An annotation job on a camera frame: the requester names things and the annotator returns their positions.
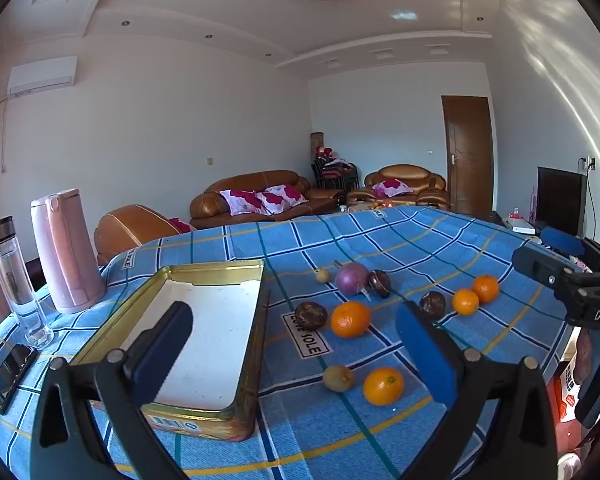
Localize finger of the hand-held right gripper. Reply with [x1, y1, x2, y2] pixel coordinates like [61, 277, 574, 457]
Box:
[539, 226, 600, 273]
[511, 246, 583, 292]

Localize pink electric kettle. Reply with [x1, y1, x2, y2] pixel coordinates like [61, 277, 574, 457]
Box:
[30, 189, 106, 314]

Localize red and white carton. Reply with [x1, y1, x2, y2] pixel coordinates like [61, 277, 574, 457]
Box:
[555, 355, 588, 423]

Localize black television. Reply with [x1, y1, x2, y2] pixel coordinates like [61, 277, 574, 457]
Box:
[536, 166, 588, 238]

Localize cluttered coffee table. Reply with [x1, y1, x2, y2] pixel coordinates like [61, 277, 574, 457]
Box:
[340, 200, 396, 213]

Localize large orange mandarin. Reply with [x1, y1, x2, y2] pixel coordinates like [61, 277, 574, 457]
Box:
[330, 301, 372, 339]

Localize brown leather armchair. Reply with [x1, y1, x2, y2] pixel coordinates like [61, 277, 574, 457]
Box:
[94, 204, 198, 266]
[347, 164, 452, 211]

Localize purple onion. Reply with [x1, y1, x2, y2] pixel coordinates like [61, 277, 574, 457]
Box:
[332, 260, 372, 297]

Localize brown leather sofa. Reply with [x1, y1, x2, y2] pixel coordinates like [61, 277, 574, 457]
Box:
[189, 170, 348, 231]

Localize person's right hand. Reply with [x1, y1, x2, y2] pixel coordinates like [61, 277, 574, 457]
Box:
[574, 330, 595, 388]

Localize white pillow red flowers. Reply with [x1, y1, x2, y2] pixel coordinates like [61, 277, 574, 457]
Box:
[257, 183, 308, 216]
[220, 189, 273, 217]
[372, 178, 411, 198]

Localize stacked dark chairs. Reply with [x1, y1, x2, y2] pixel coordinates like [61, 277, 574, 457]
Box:
[311, 157, 358, 192]

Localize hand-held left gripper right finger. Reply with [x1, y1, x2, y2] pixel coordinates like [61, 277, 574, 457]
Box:
[395, 301, 573, 480]

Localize white air conditioner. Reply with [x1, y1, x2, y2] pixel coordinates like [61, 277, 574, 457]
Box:
[7, 56, 78, 97]

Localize clear glass bottle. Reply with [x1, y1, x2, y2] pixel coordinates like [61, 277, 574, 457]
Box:
[0, 216, 55, 351]

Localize olive green kiwi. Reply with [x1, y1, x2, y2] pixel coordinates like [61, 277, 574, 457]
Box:
[322, 364, 355, 393]

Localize gold metal tin box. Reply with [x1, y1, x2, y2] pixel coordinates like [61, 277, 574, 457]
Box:
[70, 259, 271, 443]

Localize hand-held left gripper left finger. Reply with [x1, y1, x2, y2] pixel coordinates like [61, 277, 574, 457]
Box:
[30, 301, 194, 480]

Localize cluttered television stand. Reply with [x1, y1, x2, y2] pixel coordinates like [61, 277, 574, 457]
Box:
[490, 210, 538, 236]

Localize dark brown passion fruit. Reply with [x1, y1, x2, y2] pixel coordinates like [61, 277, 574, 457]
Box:
[368, 270, 392, 298]
[419, 291, 447, 319]
[294, 302, 329, 331]

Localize brown wooden door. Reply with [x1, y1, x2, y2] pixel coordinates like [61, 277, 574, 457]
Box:
[440, 95, 496, 216]

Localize blue plaid blanket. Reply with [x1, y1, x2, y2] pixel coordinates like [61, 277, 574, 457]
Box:
[0, 205, 581, 480]

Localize black smartphone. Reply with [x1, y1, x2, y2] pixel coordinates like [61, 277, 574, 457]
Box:
[0, 344, 38, 416]

